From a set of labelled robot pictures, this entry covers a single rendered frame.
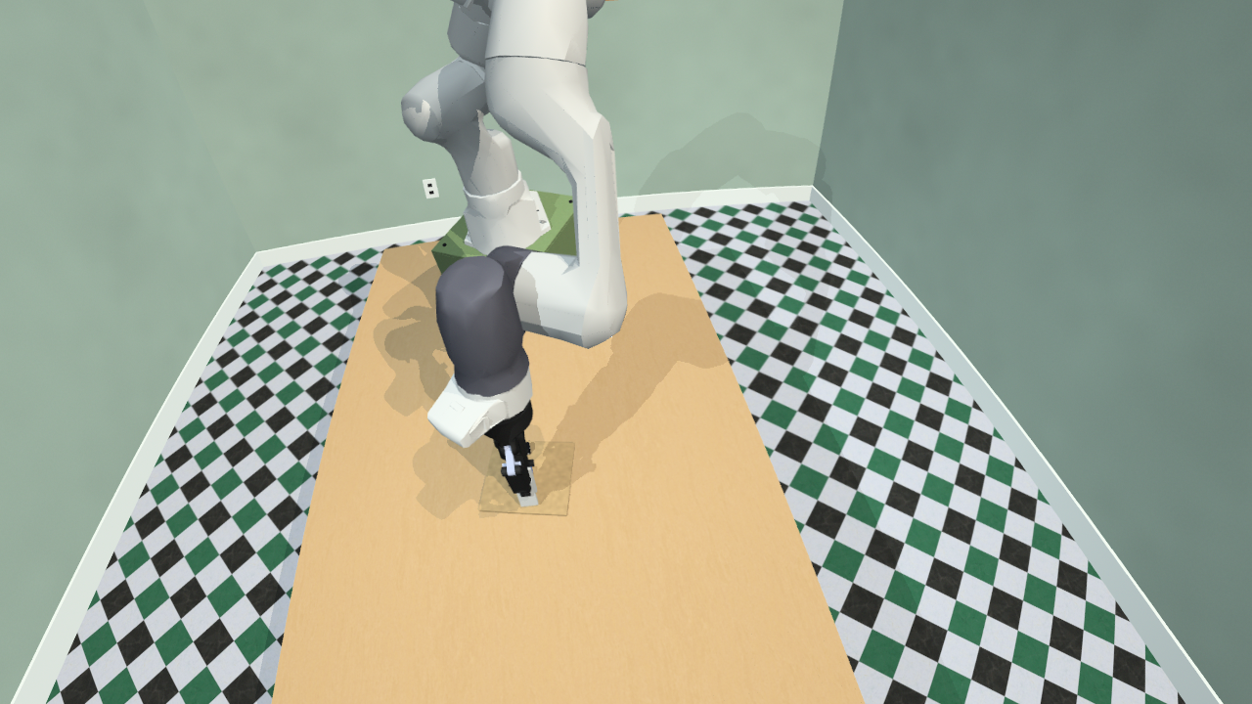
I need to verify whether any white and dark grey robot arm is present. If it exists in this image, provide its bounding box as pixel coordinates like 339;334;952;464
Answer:
401;0;627;448

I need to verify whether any tan square mat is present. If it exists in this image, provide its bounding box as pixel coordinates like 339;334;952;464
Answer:
480;441;575;516

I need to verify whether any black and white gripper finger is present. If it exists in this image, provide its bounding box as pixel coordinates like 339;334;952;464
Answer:
525;442;537;494
493;432;538;506

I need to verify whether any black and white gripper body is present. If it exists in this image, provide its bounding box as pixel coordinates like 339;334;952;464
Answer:
485;400;533;456

